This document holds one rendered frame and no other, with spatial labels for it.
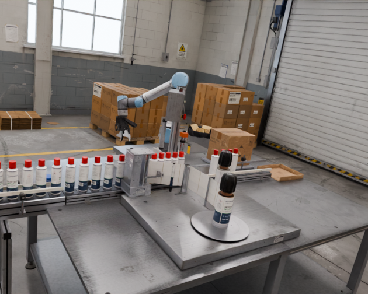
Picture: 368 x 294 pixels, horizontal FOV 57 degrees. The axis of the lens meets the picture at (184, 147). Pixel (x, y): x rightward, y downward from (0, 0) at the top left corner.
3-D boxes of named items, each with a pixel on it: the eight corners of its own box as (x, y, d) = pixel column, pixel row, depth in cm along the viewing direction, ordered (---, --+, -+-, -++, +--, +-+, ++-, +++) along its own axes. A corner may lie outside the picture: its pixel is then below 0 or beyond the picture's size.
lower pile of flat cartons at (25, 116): (0, 130, 561) (0, 117, 555) (-4, 122, 603) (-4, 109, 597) (42, 129, 598) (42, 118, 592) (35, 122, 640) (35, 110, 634)
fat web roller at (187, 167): (181, 195, 211) (186, 166, 206) (178, 192, 214) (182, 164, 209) (188, 193, 213) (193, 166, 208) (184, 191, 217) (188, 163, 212)
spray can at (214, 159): (211, 178, 246) (215, 151, 240) (206, 175, 250) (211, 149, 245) (216, 177, 249) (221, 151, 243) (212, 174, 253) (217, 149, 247)
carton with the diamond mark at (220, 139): (223, 167, 282) (229, 136, 275) (205, 157, 301) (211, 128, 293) (249, 165, 300) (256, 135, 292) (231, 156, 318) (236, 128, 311)
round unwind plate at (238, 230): (215, 248, 159) (215, 245, 159) (180, 217, 183) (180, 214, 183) (260, 235, 177) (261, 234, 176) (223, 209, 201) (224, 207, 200)
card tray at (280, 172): (279, 181, 275) (280, 177, 274) (256, 170, 296) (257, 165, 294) (302, 178, 292) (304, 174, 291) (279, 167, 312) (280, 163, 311)
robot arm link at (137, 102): (143, 96, 267) (130, 97, 269) (140, 97, 257) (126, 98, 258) (144, 106, 269) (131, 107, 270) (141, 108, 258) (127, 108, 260)
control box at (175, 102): (165, 121, 217) (169, 91, 212) (166, 115, 234) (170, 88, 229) (180, 123, 218) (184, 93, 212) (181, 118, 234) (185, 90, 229)
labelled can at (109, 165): (104, 189, 201) (107, 157, 196) (101, 186, 205) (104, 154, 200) (113, 189, 204) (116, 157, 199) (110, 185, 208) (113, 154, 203)
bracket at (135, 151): (134, 155, 190) (134, 153, 190) (125, 149, 198) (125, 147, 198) (155, 154, 197) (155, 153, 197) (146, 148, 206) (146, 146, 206)
